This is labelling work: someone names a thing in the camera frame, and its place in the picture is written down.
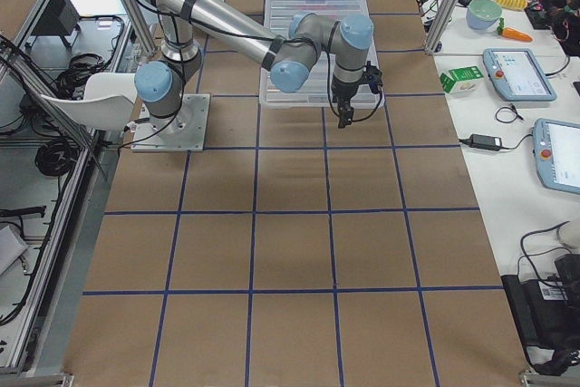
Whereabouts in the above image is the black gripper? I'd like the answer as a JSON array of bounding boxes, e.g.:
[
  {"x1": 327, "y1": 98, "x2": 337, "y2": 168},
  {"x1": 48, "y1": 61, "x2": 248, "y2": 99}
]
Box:
[{"x1": 331, "y1": 78, "x2": 359, "y2": 129}]

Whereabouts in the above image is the clear plastic box lid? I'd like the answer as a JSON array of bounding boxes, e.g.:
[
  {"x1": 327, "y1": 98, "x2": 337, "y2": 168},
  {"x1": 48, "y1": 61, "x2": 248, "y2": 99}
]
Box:
[{"x1": 257, "y1": 0, "x2": 389, "y2": 110}]

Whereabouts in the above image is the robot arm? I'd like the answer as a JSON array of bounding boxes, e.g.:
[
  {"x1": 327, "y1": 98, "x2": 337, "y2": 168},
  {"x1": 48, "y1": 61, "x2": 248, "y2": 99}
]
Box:
[{"x1": 145, "y1": 0, "x2": 384, "y2": 128}]

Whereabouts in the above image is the green white carton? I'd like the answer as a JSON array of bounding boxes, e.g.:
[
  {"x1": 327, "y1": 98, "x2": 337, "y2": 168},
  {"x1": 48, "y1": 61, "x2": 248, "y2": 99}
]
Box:
[{"x1": 440, "y1": 65, "x2": 484, "y2": 94}]

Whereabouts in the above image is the black power adapter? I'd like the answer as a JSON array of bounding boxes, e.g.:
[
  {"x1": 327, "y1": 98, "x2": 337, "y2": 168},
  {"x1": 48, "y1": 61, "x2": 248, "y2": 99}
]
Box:
[{"x1": 468, "y1": 134, "x2": 503, "y2": 151}]

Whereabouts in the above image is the green bowl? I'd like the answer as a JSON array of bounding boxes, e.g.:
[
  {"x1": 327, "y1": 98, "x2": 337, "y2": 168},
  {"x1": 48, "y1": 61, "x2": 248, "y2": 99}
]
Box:
[{"x1": 466, "y1": 0, "x2": 502, "y2": 30}]

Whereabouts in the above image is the far teach pendant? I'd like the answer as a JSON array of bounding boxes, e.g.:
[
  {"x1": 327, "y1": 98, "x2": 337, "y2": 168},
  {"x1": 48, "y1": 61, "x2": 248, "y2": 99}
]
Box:
[{"x1": 482, "y1": 48, "x2": 556, "y2": 102}]

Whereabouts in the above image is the teach pendant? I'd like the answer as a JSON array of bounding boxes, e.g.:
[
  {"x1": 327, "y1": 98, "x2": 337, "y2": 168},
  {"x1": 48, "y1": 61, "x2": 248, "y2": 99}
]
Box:
[
  {"x1": 482, "y1": 48, "x2": 556, "y2": 102},
  {"x1": 532, "y1": 118, "x2": 580, "y2": 194}
]

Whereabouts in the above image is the toy carrot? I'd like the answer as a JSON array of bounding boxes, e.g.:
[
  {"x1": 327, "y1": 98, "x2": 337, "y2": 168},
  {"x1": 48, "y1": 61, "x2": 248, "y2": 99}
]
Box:
[{"x1": 497, "y1": 17, "x2": 534, "y2": 43}]

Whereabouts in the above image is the yellow toy corn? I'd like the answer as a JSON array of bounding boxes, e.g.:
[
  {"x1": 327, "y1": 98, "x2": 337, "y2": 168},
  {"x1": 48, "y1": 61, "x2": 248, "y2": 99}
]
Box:
[{"x1": 494, "y1": 0, "x2": 528, "y2": 11}]

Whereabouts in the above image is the near teach pendant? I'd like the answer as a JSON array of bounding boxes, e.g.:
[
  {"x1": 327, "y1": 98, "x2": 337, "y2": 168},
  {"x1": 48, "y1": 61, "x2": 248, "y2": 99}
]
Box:
[{"x1": 532, "y1": 118, "x2": 580, "y2": 194}]

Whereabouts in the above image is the white chair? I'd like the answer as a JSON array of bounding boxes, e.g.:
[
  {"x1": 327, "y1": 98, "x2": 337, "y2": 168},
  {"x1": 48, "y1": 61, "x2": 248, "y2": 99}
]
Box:
[{"x1": 41, "y1": 73, "x2": 137, "y2": 131}]

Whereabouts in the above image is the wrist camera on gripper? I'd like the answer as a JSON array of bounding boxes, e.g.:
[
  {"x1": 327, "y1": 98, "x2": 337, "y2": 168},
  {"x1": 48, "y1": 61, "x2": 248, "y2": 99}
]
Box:
[{"x1": 364, "y1": 63, "x2": 383, "y2": 94}]

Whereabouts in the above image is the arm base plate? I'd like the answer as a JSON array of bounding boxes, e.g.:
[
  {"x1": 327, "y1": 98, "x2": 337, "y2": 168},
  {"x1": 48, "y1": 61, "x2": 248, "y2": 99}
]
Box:
[{"x1": 130, "y1": 93, "x2": 210, "y2": 152}]

